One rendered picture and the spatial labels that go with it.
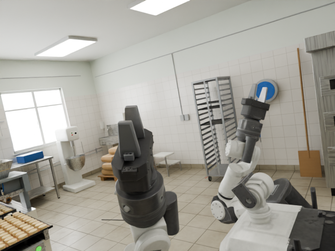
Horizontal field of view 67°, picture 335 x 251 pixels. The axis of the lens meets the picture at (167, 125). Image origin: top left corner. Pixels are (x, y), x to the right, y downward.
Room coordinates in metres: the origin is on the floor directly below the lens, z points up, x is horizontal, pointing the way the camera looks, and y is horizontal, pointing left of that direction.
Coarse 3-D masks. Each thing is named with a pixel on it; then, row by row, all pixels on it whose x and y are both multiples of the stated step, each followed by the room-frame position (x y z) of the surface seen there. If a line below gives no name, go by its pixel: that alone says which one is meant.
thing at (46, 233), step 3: (9, 213) 2.05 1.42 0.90; (3, 216) 2.12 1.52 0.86; (45, 231) 1.58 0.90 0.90; (39, 234) 1.63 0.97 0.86; (42, 234) 1.59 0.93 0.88; (45, 234) 1.58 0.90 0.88; (48, 234) 1.60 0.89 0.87; (42, 237) 1.60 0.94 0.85; (45, 237) 1.58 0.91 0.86; (48, 237) 1.59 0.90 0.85; (45, 240) 1.58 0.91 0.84
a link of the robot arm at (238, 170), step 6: (258, 150) 0.94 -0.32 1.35; (258, 156) 0.93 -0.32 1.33; (240, 162) 1.02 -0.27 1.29; (252, 162) 0.94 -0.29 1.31; (228, 168) 0.99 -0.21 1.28; (234, 168) 0.98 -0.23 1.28; (240, 168) 0.99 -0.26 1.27; (246, 168) 0.96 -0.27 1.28; (252, 168) 0.95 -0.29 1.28; (234, 174) 0.96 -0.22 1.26; (240, 174) 0.96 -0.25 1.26; (246, 174) 0.96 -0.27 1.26
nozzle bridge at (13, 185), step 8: (8, 176) 2.20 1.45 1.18; (16, 176) 2.16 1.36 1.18; (24, 176) 2.20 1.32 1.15; (0, 184) 2.13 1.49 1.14; (8, 184) 2.18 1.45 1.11; (16, 184) 2.22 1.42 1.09; (24, 184) 2.19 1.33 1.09; (0, 192) 2.12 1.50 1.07; (8, 192) 2.17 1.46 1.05; (16, 192) 2.17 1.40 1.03; (24, 192) 2.27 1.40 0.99; (24, 200) 2.27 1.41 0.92
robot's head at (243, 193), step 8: (248, 176) 0.65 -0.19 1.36; (240, 184) 0.61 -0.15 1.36; (240, 192) 0.61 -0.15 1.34; (248, 192) 0.60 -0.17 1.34; (256, 192) 0.60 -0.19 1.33; (240, 200) 0.61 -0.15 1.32; (248, 200) 0.61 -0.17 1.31; (256, 200) 0.60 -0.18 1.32; (248, 208) 0.61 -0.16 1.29; (256, 208) 0.60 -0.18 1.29
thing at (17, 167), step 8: (16, 160) 5.19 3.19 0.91; (40, 160) 4.89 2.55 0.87; (16, 168) 4.54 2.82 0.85; (40, 176) 5.45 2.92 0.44; (40, 184) 5.44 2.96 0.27; (56, 184) 5.09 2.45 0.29; (32, 192) 5.04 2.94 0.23; (40, 192) 4.94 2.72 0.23; (56, 192) 5.08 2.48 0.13; (16, 200) 4.68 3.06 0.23
